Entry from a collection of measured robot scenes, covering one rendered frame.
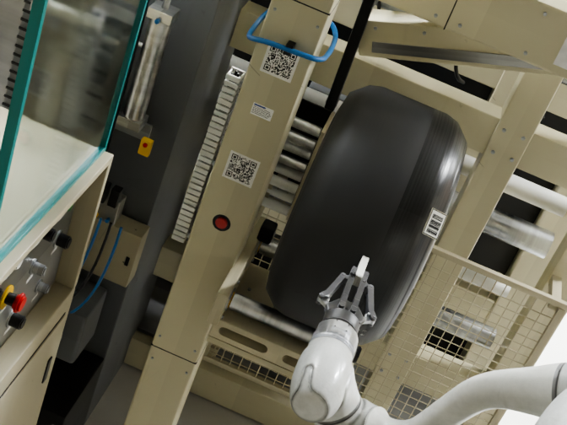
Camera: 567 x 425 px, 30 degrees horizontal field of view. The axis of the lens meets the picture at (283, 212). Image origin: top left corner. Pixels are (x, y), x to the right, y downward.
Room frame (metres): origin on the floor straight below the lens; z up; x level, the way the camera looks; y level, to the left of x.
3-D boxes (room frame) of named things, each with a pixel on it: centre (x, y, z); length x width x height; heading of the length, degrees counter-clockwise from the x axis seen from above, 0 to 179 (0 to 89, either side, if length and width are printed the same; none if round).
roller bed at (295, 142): (2.62, 0.07, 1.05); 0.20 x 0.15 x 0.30; 87
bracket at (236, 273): (2.24, 0.05, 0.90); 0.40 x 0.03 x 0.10; 177
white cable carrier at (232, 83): (2.20, 0.21, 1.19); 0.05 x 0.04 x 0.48; 177
